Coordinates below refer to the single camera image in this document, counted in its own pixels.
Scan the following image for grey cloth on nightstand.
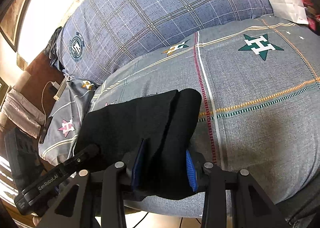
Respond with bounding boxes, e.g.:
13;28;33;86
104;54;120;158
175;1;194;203
1;88;46;138

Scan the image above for blue plaid pillow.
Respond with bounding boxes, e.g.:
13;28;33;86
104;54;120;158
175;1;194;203
44;0;273;84

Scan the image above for person left hand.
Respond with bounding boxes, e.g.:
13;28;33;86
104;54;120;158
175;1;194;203
33;216;42;226

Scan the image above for grey star patterned quilt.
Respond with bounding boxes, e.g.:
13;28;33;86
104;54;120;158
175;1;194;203
39;15;319;222

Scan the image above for framed bamboo painting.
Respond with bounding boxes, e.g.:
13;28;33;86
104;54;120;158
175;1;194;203
1;0;30;52

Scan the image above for black pants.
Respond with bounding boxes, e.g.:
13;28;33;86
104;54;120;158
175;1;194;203
74;89;202;201

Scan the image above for white charging cable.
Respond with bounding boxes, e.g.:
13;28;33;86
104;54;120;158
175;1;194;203
39;81;54;119

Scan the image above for red shiny fabric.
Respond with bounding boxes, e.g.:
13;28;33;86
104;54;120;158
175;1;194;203
302;0;319;35

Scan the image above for white power bank charger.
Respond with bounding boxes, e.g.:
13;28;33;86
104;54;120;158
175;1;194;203
49;81;60;93

